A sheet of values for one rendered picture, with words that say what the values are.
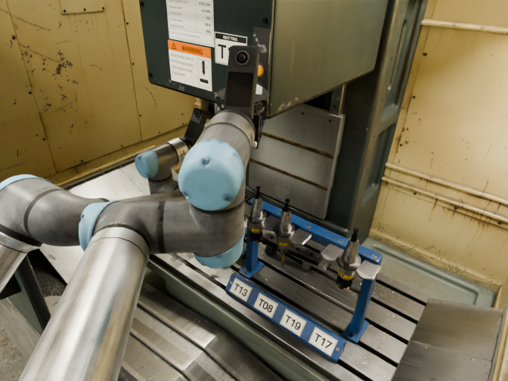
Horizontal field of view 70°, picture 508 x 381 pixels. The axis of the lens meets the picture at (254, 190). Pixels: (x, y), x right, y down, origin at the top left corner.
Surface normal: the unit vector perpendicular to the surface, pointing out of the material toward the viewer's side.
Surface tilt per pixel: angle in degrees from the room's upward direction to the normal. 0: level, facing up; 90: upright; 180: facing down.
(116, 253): 26
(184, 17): 90
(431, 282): 0
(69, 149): 90
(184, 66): 90
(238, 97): 61
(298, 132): 91
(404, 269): 0
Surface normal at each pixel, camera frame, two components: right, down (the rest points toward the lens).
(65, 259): 0.35, -0.63
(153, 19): -0.61, 0.40
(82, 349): 0.43, -0.81
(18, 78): 0.79, 0.35
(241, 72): -0.14, 0.04
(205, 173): -0.14, 0.54
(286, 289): 0.03, -0.85
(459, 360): -0.29, -0.91
